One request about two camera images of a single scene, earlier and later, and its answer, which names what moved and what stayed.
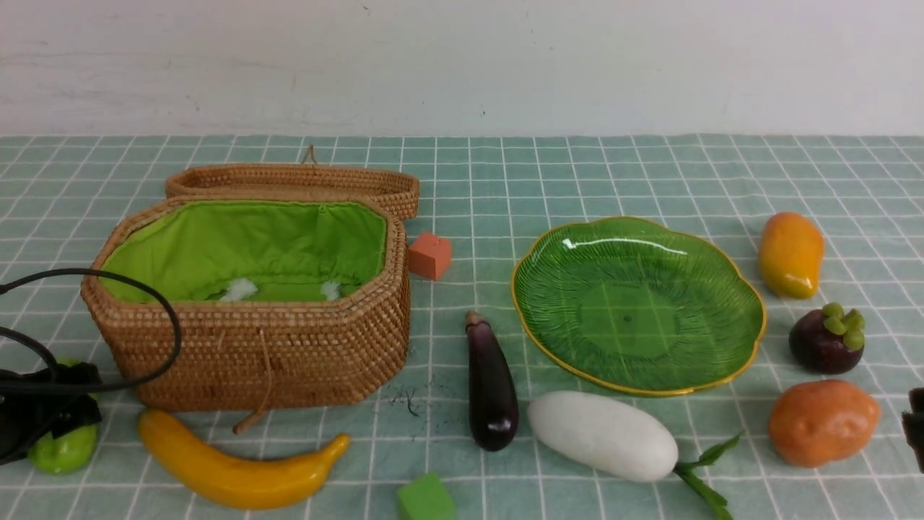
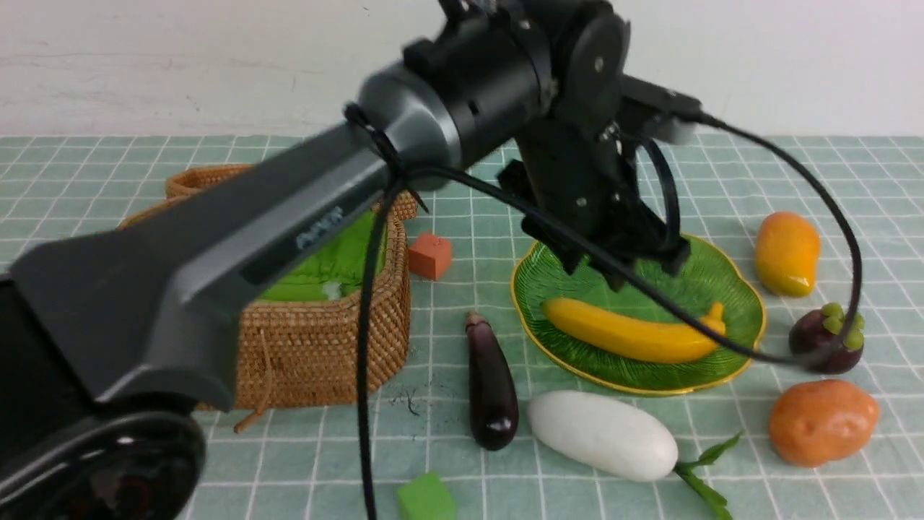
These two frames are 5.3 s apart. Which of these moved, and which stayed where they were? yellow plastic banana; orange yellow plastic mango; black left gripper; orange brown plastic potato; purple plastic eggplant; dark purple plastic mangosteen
Moved: yellow plastic banana; black left gripper
Stayed: orange yellow plastic mango; purple plastic eggplant; orange brown plastic potato; dark purple plastic mangosteen
